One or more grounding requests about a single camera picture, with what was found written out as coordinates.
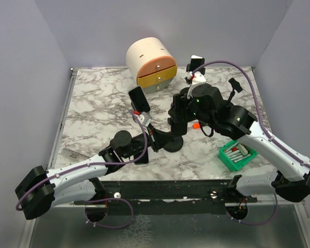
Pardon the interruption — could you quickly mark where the white-edged back phone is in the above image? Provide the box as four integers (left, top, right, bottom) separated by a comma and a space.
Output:
186, 55, 205, 72

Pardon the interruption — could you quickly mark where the black round-base phone stand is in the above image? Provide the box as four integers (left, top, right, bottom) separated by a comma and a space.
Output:
227, 77, 243, 102

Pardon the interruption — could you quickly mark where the clear plastic ruler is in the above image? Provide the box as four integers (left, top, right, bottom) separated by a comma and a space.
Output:
61, 148, 89, 160

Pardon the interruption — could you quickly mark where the orange-capped black marker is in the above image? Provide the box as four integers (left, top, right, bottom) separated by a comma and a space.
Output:
193, 123, 200, 129

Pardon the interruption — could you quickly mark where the aluminium frame rail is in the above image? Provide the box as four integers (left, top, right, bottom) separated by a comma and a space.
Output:
257, 195, 306, 205

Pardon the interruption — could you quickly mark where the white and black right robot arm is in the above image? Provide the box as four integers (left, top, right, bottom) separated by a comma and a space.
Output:
168, 83, 310, 203

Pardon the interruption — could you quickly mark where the purple-edged black phone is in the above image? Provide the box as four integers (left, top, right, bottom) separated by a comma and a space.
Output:
170, 121, 188, 136

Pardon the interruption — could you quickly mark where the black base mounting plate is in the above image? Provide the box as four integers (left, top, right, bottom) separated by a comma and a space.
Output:
42, 179, 280, 215

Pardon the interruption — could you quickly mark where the green plastic bin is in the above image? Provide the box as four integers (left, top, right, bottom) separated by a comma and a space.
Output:
218, 141, 258, 172

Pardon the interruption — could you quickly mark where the grey-cased phone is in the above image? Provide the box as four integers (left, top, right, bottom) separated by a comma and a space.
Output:
128, 86, 150, 113

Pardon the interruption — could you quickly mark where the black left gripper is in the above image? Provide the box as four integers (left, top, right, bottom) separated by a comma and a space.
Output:
122, 122, 174, 159

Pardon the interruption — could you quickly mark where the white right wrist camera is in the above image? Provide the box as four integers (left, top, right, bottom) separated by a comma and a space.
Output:
185, 71, 206, 99

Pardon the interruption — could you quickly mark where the round cream drawer cabinet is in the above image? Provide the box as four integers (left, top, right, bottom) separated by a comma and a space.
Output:
126, 37, 177, 94

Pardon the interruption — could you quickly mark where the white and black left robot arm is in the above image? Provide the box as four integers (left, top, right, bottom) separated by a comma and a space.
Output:
15, 126, 183, 220

